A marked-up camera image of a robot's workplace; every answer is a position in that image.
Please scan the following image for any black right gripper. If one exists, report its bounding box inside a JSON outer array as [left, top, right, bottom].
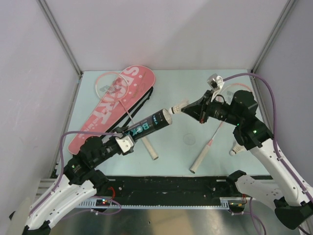
[[181, 90, 242, 126]]

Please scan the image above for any white feather shuttlecock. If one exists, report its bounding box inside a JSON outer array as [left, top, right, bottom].
[[169, 99, 189, 115], [229, 144, 246, 156]]

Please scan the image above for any black shuttlecock tube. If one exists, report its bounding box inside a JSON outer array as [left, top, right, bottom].
[[124, 109, 172, 141]]

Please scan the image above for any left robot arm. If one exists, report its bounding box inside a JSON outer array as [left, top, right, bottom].
[[6, 132, 135, 235]]

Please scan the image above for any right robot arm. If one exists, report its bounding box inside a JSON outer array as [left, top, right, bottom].
[[181, 90, 313, 230]]

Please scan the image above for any pink badminton racket right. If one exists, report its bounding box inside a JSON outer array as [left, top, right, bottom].
[[189, 83, 252, 174]]

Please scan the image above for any pink badminton racket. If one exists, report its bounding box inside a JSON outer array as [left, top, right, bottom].
[[94, 71, 159, 161], [189, 83, 252, 174]]

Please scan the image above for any pink badminton racket left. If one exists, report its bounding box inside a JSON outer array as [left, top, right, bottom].
[[94, 71, 159, 161]]

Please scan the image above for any clear round tube lid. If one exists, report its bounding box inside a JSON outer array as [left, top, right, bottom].
[[183, 133, 196, 145]]

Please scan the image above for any pink racket cover bag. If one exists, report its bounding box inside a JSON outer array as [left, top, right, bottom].
[[67, 65, 157, 156]]

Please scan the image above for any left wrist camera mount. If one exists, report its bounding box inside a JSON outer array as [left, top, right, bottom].
[[115, 135, 135, 155]]

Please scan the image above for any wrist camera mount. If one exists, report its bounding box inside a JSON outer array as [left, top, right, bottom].
[[207, 73, 224, 101], [115, 135, 135, 155]]

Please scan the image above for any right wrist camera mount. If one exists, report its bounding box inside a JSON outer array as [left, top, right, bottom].
[[207, 73, 224, 101]]

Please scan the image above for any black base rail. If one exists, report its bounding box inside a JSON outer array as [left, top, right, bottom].
[[97, 176, 242, 207]]

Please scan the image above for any right aluminium frame post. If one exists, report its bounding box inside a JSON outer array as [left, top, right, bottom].
[[250, 0, 299, 73]]

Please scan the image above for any aluminium frame post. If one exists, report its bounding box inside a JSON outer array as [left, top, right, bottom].
[[36, 0, 83, 79], [250, 0, 299, 73]]

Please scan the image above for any left aluminium frame post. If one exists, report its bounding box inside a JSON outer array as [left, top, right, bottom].
[[36, 0, 83, 79]]

